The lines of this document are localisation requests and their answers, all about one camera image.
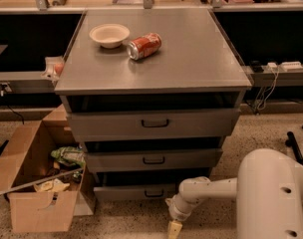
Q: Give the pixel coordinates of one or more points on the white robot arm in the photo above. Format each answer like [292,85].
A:
[268,191]

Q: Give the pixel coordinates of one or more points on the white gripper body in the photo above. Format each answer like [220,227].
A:
[175,212]

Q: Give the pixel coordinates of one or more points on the black chair base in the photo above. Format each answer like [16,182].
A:
[292,143]

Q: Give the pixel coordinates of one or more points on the clear plastic bag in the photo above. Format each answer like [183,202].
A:
[53,68]

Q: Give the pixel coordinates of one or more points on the grey top drawer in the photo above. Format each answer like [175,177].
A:
[152,124]

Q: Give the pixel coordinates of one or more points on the grey bottom drawer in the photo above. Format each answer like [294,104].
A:
[142,185]

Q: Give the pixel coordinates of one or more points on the red soda can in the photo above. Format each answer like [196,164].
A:
[144,46]

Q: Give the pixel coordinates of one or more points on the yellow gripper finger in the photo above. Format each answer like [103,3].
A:
[173,229]

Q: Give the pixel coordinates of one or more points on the white paper bowl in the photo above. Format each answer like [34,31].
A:
[109,36]

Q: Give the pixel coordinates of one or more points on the open cardboard box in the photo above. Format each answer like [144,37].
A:
[26,158]

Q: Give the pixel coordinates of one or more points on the green snack bag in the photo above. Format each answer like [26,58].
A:
[69,156]

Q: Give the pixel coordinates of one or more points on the grey middle drawer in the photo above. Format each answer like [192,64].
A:
[152,159]

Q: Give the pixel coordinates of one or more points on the grey drawer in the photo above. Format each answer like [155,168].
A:
[142,185]
[152,124]
[152,159]

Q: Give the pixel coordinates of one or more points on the white power strip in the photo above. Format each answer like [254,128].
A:
[291,66]

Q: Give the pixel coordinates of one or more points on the yellow crumpled wrapper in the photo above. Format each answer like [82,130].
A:
[55,185]

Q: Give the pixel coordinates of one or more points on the grey metal drawer cabinet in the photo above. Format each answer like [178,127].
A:
[194,69]

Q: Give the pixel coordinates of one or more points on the grey metal bar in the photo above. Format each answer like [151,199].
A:
[39,181]

